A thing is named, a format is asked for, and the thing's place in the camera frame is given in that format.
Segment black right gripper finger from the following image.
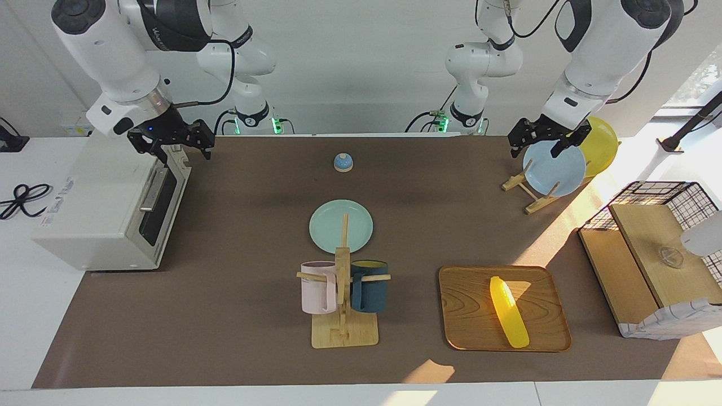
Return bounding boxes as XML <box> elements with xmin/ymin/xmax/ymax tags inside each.
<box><xmin>191</xmin><ymin>120</ymin><xmax>215</xmax><ymax>161</ymax></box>
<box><xmin>127</xmin><ymin>131</ymin><xmax>169</xmax><ymax>165</ymax></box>

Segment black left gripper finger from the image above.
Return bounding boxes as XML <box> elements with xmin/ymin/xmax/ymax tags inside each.
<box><xmin>551</xmin><ymin>125</ymin><xmax>592</xmax><ymax>159</ymax></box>
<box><xmin>507</xmin><ymin>120</ymin><xmax>531</xmax><ymax>159</ymax></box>

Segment glass oven door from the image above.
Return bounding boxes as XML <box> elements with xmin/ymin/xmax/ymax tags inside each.
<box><xmin>138</xmin><ymin>144</ymin><xmax>192</xmax><ymax>266</ymax></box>

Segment teal round plate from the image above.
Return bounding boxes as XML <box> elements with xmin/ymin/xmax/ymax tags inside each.
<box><xmin>309</xmin><ymin>200</ymin><xmax>374</xmax><ymax>254</ymax></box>

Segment yellow corn cob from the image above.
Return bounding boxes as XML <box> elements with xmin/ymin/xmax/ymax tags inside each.
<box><xmin>489</xmin><ymin>276</ymin><xmax>531</xmax><ymax>348</ymax></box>

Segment white toaster oven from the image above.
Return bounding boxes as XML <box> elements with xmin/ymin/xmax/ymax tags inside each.
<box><xmin>32</xmin><ymin>133</ymin><xmax>192</xmax><ymax>271</ymax></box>

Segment yellow plate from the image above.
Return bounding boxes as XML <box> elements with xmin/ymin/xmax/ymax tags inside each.
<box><xmin>576</xmin><ymin>117</ymin><xmax>619</xmax><ymax>178</ymax></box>

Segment light blue plate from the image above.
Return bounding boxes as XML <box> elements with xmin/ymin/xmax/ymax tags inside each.
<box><xmin>522</xmin><ymin>139</ymin><xmax>587</xmax><ymax>197</ymax></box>

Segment white power strip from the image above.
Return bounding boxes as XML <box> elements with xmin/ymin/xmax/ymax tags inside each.
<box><xmin>59</xmin><ymin>116</ymin><xmax>99</xmax><ymax>138</ymax></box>

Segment wooden plate rack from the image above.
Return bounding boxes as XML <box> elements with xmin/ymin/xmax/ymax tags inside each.
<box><xmin>502</xmin><ymin>160</ymin><xmax>593</xmax><ymax>215</ymax></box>

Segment clear glass cup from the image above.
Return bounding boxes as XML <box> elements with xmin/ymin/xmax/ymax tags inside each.
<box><xmin>657</xmin><ymin>245</ymin><xmax>685</xmax><ymax>268</ymax></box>

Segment white cylinder housing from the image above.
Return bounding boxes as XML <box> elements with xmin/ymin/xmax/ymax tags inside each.
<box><xmin>680</xmin><ymin>211</ymin><xmax>722</xmax><ymax>257</ymax></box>

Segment brown table mat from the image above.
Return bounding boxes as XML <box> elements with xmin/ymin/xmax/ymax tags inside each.
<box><xmin>32</xmin><ymin>134</ymin><xmax>722</xmax><ymax>390</ymax></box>

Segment wooden serving tray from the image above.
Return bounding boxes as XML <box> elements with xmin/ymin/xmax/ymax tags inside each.
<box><xmin>438</xmin><ymin>265</ymin><xmax>572</xmax><ymax>353</ymax></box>

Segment pink mug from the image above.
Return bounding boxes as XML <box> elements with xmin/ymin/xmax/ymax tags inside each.
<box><xmin>300</xmin><ymin>261</ymin><xmax>339</xmax><ymax>315</ymax></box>

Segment white checked cloth liner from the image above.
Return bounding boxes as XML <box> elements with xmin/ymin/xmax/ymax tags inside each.
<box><xmin>618</xmin><ymin>297</ymin><xmax>722</xmax><ymax>340</ymax></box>

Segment dark blue mug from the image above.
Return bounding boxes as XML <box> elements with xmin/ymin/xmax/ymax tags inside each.
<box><xmin>350</xmin><ymin>260</ymin><xmax>390</xmax><ymax>314</ymax></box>

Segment wooden mug rack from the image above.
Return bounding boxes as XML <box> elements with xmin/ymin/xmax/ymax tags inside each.
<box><xmin>296</xmin><ymin>213</ymin><xmax>391</xmax><ymax>349</ymax></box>

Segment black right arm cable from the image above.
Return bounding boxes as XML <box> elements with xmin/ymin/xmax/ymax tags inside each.
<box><xmin>172</xmin><ymin>35</ymin><xmax>236</xmax><ymax>109</ymax></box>

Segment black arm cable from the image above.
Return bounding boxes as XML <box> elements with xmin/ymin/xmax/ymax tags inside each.
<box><xmin>172</xmin><ymin>35</ymin><xmax>236</xmax><ymax>109</ymax></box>
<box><xmin>606</xmin><ymin>50</ymin><xmax>654</xmax><ymax>105</ymax></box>

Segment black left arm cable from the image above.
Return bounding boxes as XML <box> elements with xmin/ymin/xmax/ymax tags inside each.
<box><xmin>606</xmin><ymin>50</ymin><xmax>654</xmax><ymax>105</ymax></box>

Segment black wire basket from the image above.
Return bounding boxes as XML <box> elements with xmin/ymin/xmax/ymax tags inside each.
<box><xmin>578</xmin><ymin>180</ymin><xmax>722</xmax><ymax>340</ymax></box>

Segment black camera stand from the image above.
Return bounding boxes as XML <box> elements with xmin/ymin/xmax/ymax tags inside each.
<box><xmin>657</xmin><ymin>90</ymin><xmax>722</xmax><ymax>153</ymax></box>

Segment black clamp mount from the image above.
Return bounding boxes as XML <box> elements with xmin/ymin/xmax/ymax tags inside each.
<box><xmin>0</xmin><ymin>117</ymin><xmax>30</xmax><ymax>153</ymax></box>

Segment black coiled cable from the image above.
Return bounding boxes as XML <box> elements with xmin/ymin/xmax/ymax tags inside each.
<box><xmin>0</xmin><ymin>183</ymin><xmax>52</xmax><ymax>220</ymax></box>

